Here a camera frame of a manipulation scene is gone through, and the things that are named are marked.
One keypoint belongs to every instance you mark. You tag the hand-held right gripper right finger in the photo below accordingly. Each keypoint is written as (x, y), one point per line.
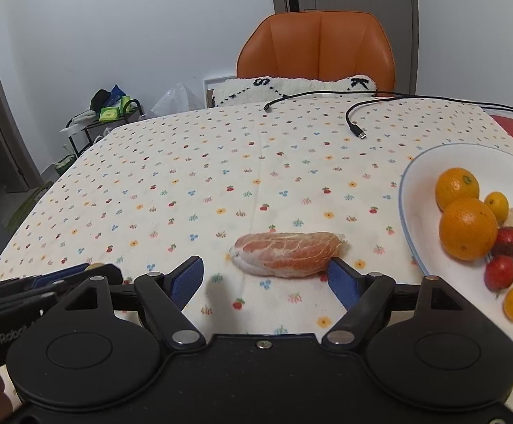
(345, 282)

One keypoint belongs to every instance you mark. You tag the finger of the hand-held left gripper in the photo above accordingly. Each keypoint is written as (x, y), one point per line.
(57, 278)
(27, 300)

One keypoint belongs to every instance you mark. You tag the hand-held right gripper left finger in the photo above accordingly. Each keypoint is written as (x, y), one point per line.
(186, 280)

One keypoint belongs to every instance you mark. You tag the white plate with blue rim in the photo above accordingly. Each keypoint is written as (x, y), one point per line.
(420, 212)

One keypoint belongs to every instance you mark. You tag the orange with green stem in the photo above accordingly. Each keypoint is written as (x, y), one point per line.
(456, 187)

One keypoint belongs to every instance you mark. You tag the red strawberry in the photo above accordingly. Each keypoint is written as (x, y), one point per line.
(500, 273)
(507, 240)

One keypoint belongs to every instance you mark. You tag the green paper bag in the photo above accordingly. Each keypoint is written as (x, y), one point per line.
(64, 163)

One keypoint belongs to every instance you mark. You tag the white cloth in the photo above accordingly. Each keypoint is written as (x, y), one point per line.
(77, 119)

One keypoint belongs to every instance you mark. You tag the green packets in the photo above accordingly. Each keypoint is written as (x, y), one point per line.
(110, 112)

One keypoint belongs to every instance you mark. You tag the black shoe rack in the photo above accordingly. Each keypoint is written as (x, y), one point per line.
(135, 110)

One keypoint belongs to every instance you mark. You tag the large white plastic bag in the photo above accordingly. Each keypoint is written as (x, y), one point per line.
(175, 101)

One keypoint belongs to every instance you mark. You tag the black cloth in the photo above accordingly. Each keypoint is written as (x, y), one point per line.
(99, 99)

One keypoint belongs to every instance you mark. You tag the white framed cork board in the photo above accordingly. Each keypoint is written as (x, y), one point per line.
(208, 90)

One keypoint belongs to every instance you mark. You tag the blue bag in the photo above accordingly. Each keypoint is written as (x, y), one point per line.
(117, 92)

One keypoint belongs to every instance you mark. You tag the white fluffy cushion black letters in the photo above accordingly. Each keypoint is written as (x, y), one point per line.
(239, 90)

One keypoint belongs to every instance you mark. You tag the orange leather chair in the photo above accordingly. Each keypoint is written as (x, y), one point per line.
(318, 48)

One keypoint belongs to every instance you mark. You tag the dark door frame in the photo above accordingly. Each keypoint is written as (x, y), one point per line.
(0, 110)

